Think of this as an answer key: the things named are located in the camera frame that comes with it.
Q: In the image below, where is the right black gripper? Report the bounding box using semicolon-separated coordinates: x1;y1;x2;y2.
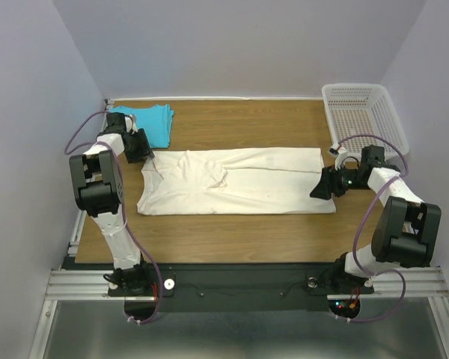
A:
308;161;370;200

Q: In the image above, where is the white t-shirt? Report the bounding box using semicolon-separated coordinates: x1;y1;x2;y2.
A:
137;147;336;215

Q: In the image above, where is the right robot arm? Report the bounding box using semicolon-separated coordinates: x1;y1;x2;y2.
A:
310;144;442;293

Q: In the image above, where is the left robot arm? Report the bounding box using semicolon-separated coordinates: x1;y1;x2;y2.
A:
64;111;158;296

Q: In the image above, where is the folded blue t-shirt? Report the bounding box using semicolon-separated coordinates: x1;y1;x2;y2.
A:
110;105;174;149

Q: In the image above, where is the white plastic basket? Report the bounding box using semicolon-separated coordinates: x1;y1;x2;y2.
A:
322;83;409;159

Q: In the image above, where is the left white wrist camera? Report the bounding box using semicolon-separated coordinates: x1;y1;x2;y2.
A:
125;114;138;135

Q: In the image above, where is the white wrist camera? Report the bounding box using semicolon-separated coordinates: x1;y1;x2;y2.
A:
328;143;348;168
125;114;138;135

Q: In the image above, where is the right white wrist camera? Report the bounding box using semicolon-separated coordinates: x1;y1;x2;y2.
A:
328;143;348;168

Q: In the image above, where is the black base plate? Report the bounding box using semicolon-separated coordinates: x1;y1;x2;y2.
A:
104;261;375;313

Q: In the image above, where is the aluminium frame rail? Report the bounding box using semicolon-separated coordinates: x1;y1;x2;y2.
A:
28;97;449;359

